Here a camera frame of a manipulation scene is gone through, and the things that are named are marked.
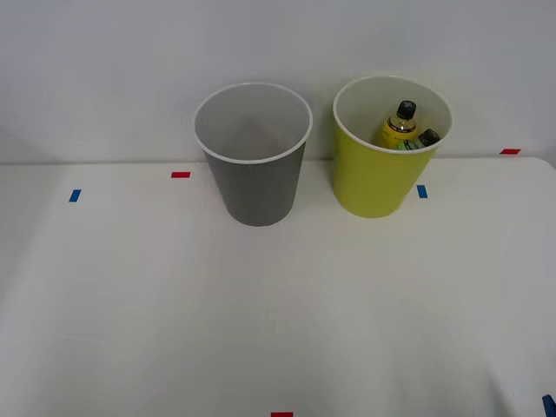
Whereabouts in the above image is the grey plastic waste bin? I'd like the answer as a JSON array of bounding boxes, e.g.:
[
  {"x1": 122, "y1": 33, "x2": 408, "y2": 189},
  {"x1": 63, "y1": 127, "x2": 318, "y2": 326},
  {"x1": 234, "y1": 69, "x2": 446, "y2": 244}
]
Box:
[{"x1": 193, "y1": 81, "x2": 314, "y2": 228}]

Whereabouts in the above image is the yellow plastic bottle black cap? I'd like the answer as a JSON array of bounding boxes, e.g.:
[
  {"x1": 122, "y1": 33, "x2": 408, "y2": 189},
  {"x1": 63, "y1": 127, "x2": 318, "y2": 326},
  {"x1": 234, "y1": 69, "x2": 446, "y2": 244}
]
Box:
[{"x1": 381, "y1": 100, "x2": 419, "y2": 149}]

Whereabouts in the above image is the green plastic bottle black cap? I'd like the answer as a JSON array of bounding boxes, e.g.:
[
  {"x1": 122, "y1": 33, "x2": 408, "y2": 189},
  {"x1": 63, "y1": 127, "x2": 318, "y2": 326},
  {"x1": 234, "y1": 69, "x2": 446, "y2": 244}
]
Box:
[{"x1": 394, "y1": 129, "x2": 442, "y2": 152}]

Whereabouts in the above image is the yellow-green plastic waste bin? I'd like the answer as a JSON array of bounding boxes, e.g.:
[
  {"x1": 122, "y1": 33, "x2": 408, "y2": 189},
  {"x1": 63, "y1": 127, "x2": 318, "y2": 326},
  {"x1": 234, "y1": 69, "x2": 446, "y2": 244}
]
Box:
[{"x1": 332, "y1": 75, "x2": 454, "y2": 219}]

